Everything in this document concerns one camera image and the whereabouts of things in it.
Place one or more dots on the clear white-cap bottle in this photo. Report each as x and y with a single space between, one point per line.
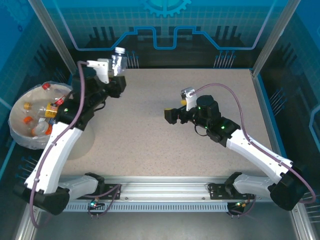
118 62

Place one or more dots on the orange juice label bottle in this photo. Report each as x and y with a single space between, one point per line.
51 110

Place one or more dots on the small orange-label brown-cap bottle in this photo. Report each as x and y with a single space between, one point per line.
40 128

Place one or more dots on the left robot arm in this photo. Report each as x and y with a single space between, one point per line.
57 150

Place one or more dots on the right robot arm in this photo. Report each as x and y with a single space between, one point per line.
260 152

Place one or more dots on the cream round waste bin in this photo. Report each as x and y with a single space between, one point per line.
85 145

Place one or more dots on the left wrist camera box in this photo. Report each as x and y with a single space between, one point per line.
101 67

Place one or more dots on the blue-edged aluminium side rail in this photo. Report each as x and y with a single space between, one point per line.
265 100
75 75

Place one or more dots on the aluminium front rail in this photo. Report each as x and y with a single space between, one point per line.
162 190

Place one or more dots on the aluminium frame post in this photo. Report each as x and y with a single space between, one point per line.
275 37
52 35

